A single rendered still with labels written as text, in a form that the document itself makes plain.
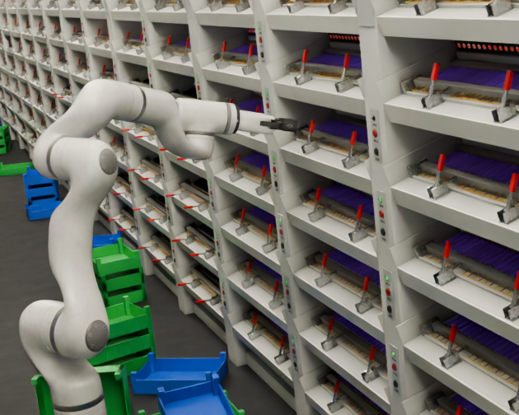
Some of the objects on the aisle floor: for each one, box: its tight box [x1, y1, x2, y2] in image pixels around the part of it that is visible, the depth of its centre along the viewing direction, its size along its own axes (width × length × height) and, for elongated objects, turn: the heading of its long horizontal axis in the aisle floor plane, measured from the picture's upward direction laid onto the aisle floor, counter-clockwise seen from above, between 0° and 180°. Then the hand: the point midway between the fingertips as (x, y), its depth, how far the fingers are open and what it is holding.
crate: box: [31, 365, 133, 415], centre depth 343 cm, size 8×30×20 cm, turn 109°
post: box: [188, 10, 259, 366], centre depth 371 cm, size 20×9×174 cm, turn 134°
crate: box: [130, 352, 228, 394], centre depth 373 cm, size 30×20×8 cm
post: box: [252, 0, 339, 415], centre depth 306 cm, size 20×9×174 cm, turn 134°
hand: (287, 124), depth 278 cm, fingers open, 3 cm apart
